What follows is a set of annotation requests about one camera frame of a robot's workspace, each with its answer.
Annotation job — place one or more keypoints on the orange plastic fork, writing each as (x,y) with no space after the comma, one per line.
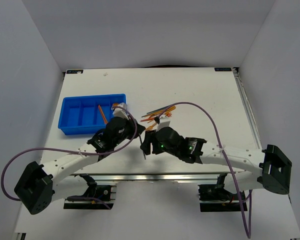
(152,118)

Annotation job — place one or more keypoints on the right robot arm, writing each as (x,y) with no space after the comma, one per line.
(268,168)

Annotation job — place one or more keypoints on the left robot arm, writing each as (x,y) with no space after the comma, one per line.
(41,184)

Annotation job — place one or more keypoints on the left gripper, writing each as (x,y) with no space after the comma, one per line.
(136,128)

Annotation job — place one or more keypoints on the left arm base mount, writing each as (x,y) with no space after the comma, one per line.
(96,196)

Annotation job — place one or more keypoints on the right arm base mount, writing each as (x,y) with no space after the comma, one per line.
(213,198)

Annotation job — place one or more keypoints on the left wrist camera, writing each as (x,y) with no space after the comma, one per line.
(119,111)

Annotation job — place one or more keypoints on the blue divided bin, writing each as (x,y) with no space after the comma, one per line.
(79,115)

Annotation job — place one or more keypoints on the yellow chopstick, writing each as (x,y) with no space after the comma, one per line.
(168,110)

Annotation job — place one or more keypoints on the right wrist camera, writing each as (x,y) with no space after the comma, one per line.
(164,121)

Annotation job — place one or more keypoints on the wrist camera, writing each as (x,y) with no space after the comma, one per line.
(164,121)
(119,111)

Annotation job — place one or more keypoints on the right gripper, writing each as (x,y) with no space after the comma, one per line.
(150,137)

